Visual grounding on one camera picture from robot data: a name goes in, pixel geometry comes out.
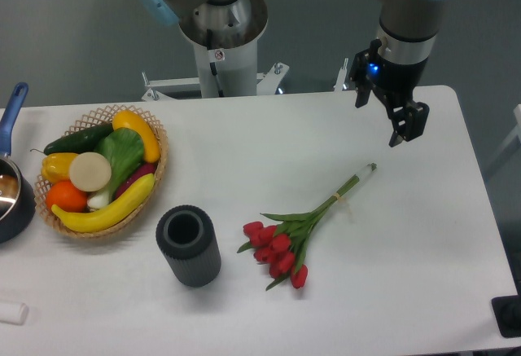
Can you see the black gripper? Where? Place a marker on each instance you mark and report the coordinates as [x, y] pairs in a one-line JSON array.
[[393, 85]]

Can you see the red tulip bouquet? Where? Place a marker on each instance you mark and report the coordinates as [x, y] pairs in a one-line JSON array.
[[283, 246]]

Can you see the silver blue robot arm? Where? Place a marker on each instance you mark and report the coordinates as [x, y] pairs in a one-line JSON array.
[[407, 28]]

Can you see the black device at edge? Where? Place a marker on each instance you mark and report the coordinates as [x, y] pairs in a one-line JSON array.
[[507, 313]]

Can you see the dark grey ribbed vase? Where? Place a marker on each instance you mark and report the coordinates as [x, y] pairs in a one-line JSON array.
[[186, 237]]

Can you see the purple eggplant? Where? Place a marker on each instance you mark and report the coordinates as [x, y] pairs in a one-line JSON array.
[[145, 168]]

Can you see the yellow squash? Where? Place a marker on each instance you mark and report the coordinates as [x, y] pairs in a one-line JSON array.
[[133, 121]]

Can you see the green lettuce leaf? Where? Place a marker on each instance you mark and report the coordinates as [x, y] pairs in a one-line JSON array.
[[124, 150]]

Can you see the yellow banana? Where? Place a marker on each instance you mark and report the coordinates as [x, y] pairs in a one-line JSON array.
[[109, 216]]

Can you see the woven wicker basket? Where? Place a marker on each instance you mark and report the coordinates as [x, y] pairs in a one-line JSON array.
[[97, 117]]

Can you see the green cucumber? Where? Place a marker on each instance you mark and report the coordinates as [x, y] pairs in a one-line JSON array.
[[78, 142]]

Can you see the beige round onion half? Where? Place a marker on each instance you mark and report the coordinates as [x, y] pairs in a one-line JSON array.
[[90, 171]]

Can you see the orange fruit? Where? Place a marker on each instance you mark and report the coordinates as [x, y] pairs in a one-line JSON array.
[[67, 197]]

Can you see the yellow bell pepper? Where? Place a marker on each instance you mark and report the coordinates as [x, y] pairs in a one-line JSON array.
[[55, 167]]

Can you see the white cylinder object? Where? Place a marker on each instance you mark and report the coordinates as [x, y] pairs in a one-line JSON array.
[[13, 312]]

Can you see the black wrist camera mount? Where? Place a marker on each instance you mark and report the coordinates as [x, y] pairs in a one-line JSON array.
[[362, 64]]

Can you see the white frame at right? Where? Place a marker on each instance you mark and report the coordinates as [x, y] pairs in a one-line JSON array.
[[507, 148]]

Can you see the white metal base frame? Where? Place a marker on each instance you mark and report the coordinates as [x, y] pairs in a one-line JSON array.
[[278, 80]]

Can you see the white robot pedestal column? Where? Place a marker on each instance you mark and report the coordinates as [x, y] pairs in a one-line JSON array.
[[224, 40]]

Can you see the dark pot blue handle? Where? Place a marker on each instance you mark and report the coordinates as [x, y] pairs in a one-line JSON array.
[[17, 198]]

